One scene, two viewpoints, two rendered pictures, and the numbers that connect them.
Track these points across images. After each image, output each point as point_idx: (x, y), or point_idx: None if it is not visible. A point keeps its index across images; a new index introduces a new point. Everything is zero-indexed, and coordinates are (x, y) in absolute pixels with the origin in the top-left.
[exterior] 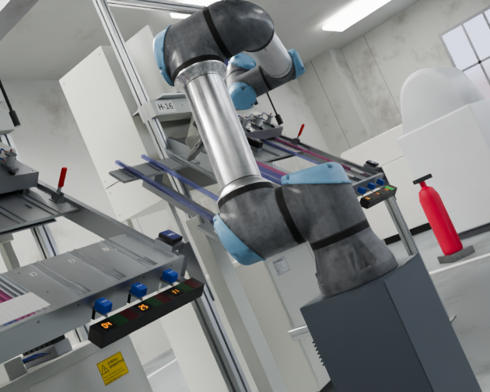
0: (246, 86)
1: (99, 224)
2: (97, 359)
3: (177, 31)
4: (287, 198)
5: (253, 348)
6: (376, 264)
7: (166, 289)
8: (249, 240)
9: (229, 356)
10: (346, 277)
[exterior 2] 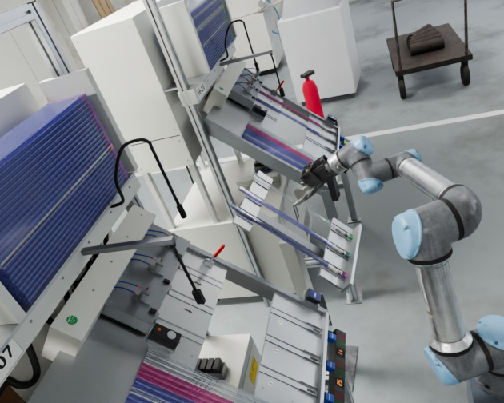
0: (382, 183)
1: (248, 281)
2: (248, 372)
3: (433, 233)
4: (493, 357)
5: None
6: None
7: (335, 353)
8: (463, 380)
9: None
10: None
